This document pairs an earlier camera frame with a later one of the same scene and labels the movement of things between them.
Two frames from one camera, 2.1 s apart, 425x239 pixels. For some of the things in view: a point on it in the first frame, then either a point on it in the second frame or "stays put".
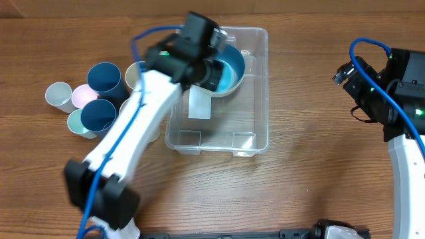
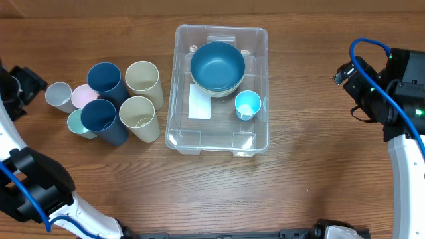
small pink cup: x=82 y=94 stays put
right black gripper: x=352 y=87 stays put
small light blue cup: x=228 y=79 to x=248 y=103
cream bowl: x=228 y=92 stays put
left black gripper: x=211 y=78 to x=12 y=109
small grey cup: x=59 y=95 stays put
